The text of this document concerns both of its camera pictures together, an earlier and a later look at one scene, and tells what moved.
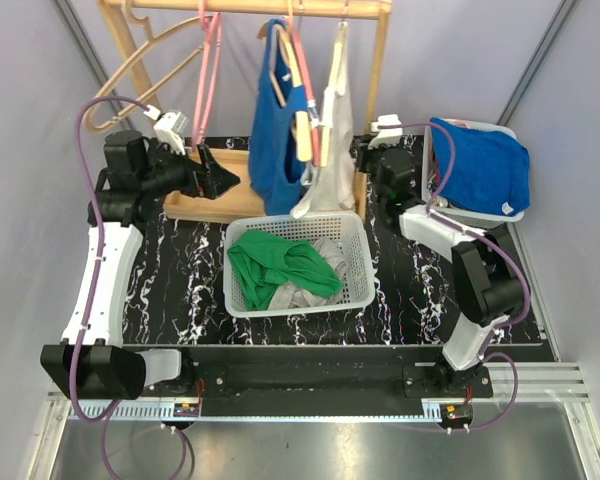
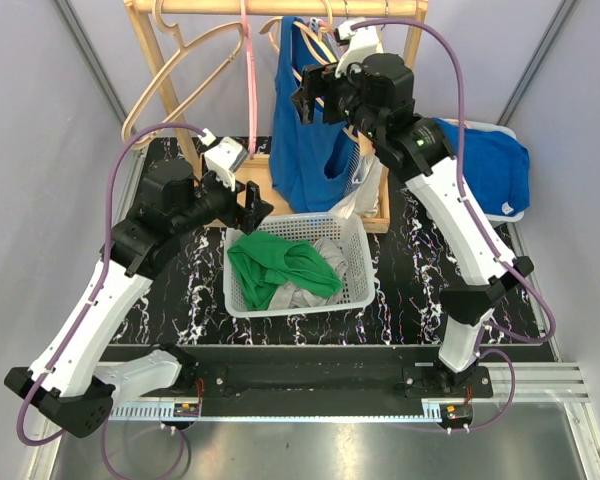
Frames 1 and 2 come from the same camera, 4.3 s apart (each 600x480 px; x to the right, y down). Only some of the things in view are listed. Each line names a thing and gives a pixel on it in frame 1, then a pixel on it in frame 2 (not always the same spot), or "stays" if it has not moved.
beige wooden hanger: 101,126 -> 184,49
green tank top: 262,262 stays
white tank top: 331,188 -> 363,202
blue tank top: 274,98 -> 311,169
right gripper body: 370,158 -> 323,81
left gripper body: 182,175 -> 228,211
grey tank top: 289,296 stays
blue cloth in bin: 491,170 stays
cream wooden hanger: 304,141 -> 310,34
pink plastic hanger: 212,24 -> 251,83
